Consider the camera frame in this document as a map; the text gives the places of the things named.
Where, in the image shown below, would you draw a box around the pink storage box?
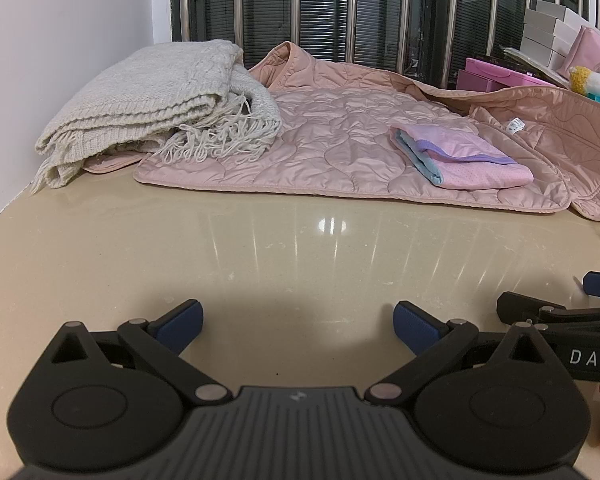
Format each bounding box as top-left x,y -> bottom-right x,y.
456,57 -> 566,94

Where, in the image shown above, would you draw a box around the pink quilted blanket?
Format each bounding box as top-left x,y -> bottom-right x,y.
85,41 -> 600,222

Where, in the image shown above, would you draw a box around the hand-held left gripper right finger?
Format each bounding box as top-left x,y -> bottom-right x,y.
364,301 -> 564,405

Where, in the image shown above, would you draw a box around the white and yellow plush toy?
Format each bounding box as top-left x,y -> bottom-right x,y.
567,66 -> 600,112

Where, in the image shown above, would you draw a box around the pink pillow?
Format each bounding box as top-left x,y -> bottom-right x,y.
562,25 -> 600,74

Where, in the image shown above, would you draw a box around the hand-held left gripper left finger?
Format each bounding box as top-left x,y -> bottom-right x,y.
44,299 -> 232,406

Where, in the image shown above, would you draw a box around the pink and blue garment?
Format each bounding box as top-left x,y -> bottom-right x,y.
389,124 -> 535,191

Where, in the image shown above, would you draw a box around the dark window blinds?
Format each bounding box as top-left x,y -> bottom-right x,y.
172,0 -> 600,83

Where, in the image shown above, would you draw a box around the white knitted fringed blanket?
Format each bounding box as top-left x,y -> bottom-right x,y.
29,38 -> 283,195

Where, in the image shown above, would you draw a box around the white cardboard box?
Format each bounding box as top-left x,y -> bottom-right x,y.
536,0 -> 588,28
524,10 -> 573,37
521,36 -> 571,68
523,23 -> 575,50

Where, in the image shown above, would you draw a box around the stack of papers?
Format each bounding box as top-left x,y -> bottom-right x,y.
500,45 -> 573,86

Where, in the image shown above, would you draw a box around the metal bed headboard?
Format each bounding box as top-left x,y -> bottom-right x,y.
170,0 -> 600,86

